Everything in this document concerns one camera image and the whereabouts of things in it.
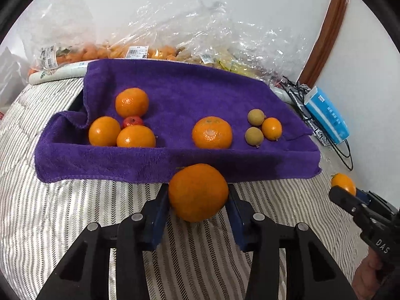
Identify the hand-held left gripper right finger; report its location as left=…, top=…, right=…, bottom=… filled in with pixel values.
left=225, top=185, right=357, bottom=300

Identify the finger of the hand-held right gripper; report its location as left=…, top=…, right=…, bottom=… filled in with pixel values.
left=329, top=186, right=367, bottom=218
left=355, top=189, right=398, bottom=217

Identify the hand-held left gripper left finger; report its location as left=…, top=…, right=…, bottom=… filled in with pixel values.
left=36, top=184, right=171, bottom=300

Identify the small orange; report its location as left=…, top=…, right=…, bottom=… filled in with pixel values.
left=331, top=173, right=357, bottom=196

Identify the large orange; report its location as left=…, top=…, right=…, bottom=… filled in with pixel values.
left=191, top=116, right=234, bottom=150
left=168, top=163, right=230, bottom=223
left=115, top=87, right=150, bottom=118

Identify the oval orange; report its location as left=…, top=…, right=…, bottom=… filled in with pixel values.
left=116, top=125, right=156, bottom=148

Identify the tan longan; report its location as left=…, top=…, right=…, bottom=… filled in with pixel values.
left=247, top=109, right=266, bottom=127
left=244, top=127, right=263, bottom=147

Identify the red cherry tomato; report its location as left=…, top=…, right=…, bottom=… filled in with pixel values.
left=122, top=115, right=144, bottom=129

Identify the orange kumquat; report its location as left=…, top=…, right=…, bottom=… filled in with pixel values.
left=261, top=117, right=283, bottom=141

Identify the purple towel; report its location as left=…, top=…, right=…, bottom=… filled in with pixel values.
left=34, top=59, right=322, bottom=184

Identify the person's right hand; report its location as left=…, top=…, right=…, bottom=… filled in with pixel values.
left=351, top=251, right=386, bottom=300

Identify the striped quilted mattress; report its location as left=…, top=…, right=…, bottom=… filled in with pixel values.
left=0, top=76, right=372, bottom=300

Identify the blue tissue box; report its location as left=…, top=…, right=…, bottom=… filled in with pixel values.
left=304, top=86, right=350, bottom=144

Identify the white power strip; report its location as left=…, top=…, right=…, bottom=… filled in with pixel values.
left=271, top=87, right=290, bottom=102

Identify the clear bag of yellow fruit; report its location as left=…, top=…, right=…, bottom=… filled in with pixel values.
left=215, top=0, right=316, bottom=85

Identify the clear bag of longans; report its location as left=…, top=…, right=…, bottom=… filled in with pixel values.
left=178, top=45, right=219, bottom=68

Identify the clear bag of oranges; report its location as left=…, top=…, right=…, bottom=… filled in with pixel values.
left=106, top=0, right=185, bottom=61

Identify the white paper roll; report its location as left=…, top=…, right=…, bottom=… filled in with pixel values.
left=27, top=60, right=91, bottom=85

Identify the clear bag of leafy mandarins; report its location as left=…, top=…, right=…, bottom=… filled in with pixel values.
left=29, top=0, right=110, bottom=72

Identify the black cable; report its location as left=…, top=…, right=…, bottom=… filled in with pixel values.
left=281, top=75, right=354, bottom=171

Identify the brown wooden door frame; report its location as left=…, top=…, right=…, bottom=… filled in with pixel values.
left=297, top=0, right=351, bottom=85

